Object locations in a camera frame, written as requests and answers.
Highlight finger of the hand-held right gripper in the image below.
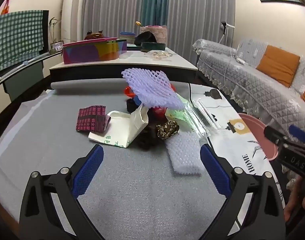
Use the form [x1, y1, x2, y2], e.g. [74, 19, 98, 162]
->
[264, 126, 289, 150]
[288, 124, 305, 146]

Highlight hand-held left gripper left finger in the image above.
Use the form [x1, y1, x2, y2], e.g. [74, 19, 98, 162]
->
[19, 144, 104, 240]

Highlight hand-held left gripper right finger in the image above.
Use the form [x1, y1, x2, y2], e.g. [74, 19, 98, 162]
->
[200, 144, 286, 240]

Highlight pink plastic basin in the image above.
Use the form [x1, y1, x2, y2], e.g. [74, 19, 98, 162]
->
[238, 112, 279, 161]

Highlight white paper takeout box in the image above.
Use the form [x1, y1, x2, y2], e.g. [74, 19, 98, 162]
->
[88, 104, 149, 149]

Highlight green plastic package bag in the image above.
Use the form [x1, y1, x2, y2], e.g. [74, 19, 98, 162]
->
[165, 92, 200, 133]

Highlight red plastic bag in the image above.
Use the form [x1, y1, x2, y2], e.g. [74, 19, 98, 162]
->
[124, 84, 177, 119]

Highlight person's right hand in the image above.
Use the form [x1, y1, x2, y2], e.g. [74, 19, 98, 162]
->
[284, 175, 305, 222]

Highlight white foam fruit net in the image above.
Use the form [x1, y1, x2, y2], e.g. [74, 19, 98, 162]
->
[165, 131, 205, 176]

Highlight dark red patterned wrapper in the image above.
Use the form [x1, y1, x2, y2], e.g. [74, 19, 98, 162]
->
[76, 106, 111, 133]

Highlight sofa with grey quilted cover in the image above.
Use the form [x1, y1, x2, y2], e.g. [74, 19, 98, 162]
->
[193, 39, 305, 143]

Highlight clear plastic bag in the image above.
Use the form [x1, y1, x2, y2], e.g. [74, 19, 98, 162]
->
[185, 97, 222, 137]

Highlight grey foam mat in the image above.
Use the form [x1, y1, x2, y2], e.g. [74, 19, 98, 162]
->
[0, 78, 245, 240]

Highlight brown patterned cloth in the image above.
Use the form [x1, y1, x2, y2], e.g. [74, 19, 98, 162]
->
[156, 120, 180, 139]

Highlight dark cloth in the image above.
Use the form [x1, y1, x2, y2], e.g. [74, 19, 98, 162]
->
[132, 124, 168, 151]

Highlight purple foam fruit net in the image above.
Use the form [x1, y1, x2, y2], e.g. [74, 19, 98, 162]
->
[121, 67, 185, 110]

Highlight television cabinet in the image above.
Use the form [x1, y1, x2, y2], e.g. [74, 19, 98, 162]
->
[0, 51, 63, 102]

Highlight colourful box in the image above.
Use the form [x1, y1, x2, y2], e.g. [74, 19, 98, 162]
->
[62, 37, 128, 65]

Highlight white coffee table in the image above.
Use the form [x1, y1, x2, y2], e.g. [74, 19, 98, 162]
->
[49, 47, 198, 83]

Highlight clear packet of trinkets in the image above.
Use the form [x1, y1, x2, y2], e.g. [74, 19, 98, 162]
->
[145, 50, 173, 60]

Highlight brown teapot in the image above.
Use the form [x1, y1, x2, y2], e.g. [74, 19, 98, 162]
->
[84, 30, 104, 41]

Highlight stacked plastic bowls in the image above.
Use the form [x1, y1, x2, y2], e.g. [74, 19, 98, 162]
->
[119, 32, 136, 43]

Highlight grey curtain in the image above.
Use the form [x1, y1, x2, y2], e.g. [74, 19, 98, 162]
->
[82, 0, 236, 64]

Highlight bamboo plant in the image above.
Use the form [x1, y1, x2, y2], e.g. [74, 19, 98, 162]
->
[49, 17, 62, 43]

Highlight black television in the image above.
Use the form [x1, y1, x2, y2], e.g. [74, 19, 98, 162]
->
[40, 10, 49, 54]

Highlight green checked cloth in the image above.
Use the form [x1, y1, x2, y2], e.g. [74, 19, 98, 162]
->
[0, 10, 44, 74]

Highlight pink lace basket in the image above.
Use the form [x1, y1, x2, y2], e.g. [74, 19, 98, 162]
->
[140, 25, 167, 43]

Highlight white standing air conditioner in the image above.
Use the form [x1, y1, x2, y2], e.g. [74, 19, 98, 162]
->
[61, 0, 86, 43]

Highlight teal curtain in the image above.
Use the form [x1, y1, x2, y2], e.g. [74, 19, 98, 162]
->
[142, 0, 169, 28]

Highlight white power strip with cable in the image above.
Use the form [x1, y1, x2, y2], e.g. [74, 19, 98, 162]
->
[221, 44, 246, 82]

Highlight small photo frame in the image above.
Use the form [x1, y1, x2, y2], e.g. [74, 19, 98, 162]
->
[50, 40, 65, 52]

